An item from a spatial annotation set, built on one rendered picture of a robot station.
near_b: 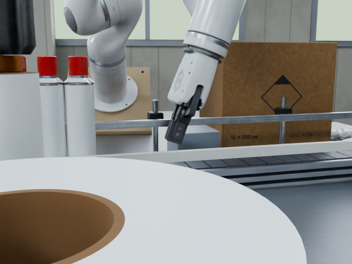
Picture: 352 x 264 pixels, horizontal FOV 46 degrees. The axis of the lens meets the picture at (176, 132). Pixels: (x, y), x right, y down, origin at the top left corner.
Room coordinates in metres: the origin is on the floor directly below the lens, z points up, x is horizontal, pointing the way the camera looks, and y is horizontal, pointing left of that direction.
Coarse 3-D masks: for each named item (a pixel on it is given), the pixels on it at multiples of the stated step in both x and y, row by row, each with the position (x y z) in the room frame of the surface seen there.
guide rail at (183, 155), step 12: (288, 144) 0.79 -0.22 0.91; (300, 144) 0.79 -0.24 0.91; (312, 144) 0.80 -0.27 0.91; (324, 144) 0.80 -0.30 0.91; (336, 144) 0.81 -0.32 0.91; (348, 144) 0.82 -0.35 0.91; (84, 156) 0.69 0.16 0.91; (96, 156) 0.69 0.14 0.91; (108, 156) 0.69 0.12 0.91; (120, 156) 0.70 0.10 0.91; (132, 156) 0.70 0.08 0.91; (144, 156) 0.71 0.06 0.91; (156, 156) 0.71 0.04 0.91; (168, 156) 0.72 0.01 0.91; (180, 156) 0.73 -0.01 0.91; (192, 156) 0.73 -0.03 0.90; (204, 156) 0.74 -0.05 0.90; (216, 156) 0.74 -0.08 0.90; (228, 156) 0.75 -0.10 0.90; (240, 156) 0.76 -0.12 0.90; (252, 156) 0.76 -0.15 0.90
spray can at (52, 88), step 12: (48, 60) 0.70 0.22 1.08; (48, 72) 0.70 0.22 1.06; (48, 84) 0.69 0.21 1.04; (60, 84) 0.71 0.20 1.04; (48, 96) 0.69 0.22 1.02; (60, 96) 0.71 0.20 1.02; (48, 108) 0.69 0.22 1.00; (60, 108) 0.71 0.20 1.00; (48, 120) 0.69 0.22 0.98; (60, 120) 0.71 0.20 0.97; (48, 132) 0.69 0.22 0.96; (60, 132) 0.70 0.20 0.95; (48, 144) 0.69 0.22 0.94; (60, 144) 0.70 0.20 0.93; (48, 156) 0.69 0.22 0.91; (60, 156) 0.70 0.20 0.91
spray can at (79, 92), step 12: (72, 60) 0.72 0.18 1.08; (84, 60) 0.72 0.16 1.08; (72, 72) 0.72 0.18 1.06; (84, 72) 0.72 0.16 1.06; (72, 84) 0.71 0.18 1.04; (84, 84) 0.71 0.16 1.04; (72, 96) 0.71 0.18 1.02; (84, 96) 0.71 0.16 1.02; (72, 108) 0.71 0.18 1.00; (84, 108) 0.71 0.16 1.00; (72, 120) 0.71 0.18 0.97; (84, 120) 0.71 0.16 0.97; (72, 132) 0.71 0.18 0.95; (84, 132) 0.71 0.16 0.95; (72, 144) 0.71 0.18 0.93; (84, 144) 0.71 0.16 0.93; (72, 156) 0.71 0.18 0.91
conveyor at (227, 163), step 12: (264, 156) 0.83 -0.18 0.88; (276, 156) 0.83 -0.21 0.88; (288, 156) 0.83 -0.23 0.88; (300, 156) 0.83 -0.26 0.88; (312, 156) 0.83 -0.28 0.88; (324, 156) 0.83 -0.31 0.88; (336, 156) 0.83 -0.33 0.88; (348, 156) 0.83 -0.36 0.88; (192, 168) 0.74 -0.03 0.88; (204, 168) 0.74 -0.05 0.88
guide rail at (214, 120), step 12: (120, 120) 0.79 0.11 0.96; (132, 120) 0.79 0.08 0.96; (144, 120) 0.79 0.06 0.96; (156, 120) 0.79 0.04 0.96; (168, 120) 0.80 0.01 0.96; (192, 120) 0.81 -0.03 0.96; (204, 120) 0.82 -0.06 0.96; (216, 120) 0.83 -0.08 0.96; (228, 120) 0.83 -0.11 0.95; (240, 120) 0.84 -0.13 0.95; (252, 120) 0.85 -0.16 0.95; (264, 120) 0.85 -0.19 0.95; (276, 120) 0.86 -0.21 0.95; (288, 120) 0.87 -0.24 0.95
